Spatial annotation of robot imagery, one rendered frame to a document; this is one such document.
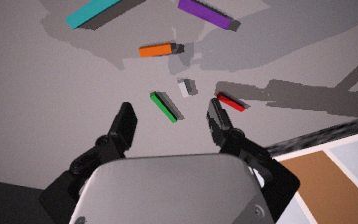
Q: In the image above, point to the turquoise rod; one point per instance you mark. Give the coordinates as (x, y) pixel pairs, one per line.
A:
(89, 11)

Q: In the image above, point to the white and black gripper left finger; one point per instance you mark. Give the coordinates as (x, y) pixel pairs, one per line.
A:
(60, 198)

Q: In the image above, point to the orange rectangular bar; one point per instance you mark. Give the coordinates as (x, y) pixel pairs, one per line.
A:
(153, 50)

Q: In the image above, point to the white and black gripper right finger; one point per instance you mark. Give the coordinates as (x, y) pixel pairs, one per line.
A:
(280, 184)

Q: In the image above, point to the purple rod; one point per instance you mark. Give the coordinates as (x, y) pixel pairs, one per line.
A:
(204, 13)

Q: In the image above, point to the green rod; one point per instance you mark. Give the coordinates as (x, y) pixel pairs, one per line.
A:
(159, 102)

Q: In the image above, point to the dark red rod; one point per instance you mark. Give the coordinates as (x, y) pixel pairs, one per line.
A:
(230, 102)

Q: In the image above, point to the grey rectangular block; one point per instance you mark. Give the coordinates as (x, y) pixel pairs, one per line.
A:
(183, 88)

